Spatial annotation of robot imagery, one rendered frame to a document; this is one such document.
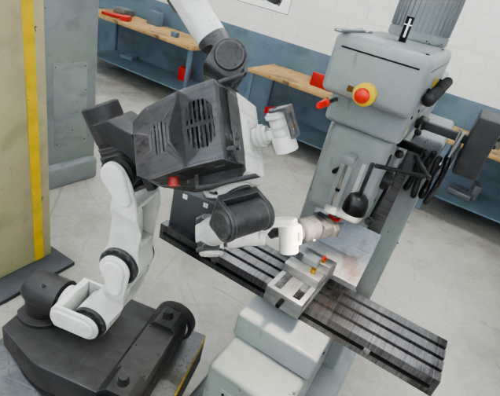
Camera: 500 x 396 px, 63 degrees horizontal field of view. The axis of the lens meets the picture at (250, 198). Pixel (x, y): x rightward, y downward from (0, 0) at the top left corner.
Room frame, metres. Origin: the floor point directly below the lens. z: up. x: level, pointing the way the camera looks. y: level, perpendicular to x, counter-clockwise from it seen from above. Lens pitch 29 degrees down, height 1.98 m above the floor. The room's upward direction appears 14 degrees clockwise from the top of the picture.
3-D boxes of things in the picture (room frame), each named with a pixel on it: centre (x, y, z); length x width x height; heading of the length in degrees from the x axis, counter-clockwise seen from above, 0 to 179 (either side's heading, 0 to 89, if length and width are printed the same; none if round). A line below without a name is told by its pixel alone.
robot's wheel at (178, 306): (1.35, 0.20, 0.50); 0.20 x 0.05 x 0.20; 80
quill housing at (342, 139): (1.31, -0.32, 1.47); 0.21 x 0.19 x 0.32; 66
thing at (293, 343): (1.31, -0.32, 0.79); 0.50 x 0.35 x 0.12; 156
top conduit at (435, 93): (1.28, -0.47, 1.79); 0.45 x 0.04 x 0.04; 156
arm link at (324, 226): (1.25, -0.25, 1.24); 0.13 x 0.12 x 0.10; 45
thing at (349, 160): (1.21, -0.27, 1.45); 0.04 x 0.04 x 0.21; 66
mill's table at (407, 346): (1.34, -0.26, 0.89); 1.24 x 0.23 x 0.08; 66
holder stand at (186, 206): (1.52, 0.20, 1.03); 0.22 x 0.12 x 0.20; 74
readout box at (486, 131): (1.45, -0.75, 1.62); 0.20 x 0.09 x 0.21; 156
